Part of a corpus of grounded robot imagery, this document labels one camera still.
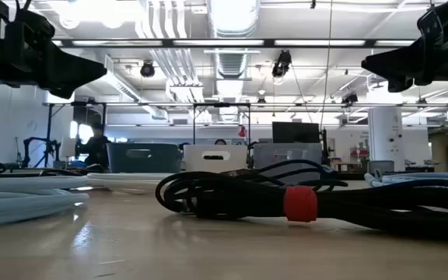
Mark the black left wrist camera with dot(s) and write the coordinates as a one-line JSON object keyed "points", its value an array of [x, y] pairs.
{"points": [[29, 29]]}

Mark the black ceiling spotlight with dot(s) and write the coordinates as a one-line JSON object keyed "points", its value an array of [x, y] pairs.
{"points": [[350, 98], [147, 70], [282, 62]]}

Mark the black metal table frame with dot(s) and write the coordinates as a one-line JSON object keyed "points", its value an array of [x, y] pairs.
{"points": [[22, 173]]}

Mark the person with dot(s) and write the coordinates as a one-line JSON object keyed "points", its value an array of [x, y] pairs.
{"points": [[95, 149], [220, 142]]}

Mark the white plastic bin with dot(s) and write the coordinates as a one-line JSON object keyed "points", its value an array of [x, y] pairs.
{"points": [[197, 161]]}

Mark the teal plastic bin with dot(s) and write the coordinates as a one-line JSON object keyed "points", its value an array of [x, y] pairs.
{"points": [[150, 163]]}

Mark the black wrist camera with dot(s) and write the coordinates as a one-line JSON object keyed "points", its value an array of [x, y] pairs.
{"points": [[430, 25], [29, 29]]}

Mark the white pillar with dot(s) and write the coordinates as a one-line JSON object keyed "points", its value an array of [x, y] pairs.
{"points": [[385, 132]]}

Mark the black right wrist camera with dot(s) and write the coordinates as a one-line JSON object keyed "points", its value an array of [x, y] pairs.
{"points": [[430, 25]]}

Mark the black background robot arm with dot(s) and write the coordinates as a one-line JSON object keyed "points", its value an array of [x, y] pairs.
{"points": [[26, 151]]}

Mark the silver ventilation duct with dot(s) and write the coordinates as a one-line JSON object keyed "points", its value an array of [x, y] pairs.
{"points": [[233, 15]]}

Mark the black monitor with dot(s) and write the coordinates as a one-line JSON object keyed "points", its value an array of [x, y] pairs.
{"points": [[296, 132]]}

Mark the small red background object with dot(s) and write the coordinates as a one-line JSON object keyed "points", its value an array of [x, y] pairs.
{"points": [[242, 132]]}

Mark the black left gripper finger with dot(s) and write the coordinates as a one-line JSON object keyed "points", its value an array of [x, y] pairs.
{"points": [[62, 93], [76, 74]]}

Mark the small grey background bin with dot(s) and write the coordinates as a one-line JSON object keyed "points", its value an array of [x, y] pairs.
{"points": [[381, 166]]}

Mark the grey plastic bin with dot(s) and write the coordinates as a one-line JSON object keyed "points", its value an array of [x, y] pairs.
{"points": [[263, 155]]}

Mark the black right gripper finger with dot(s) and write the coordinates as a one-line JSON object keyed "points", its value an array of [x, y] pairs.
{"points": [[403, 62], [399, 85]]}

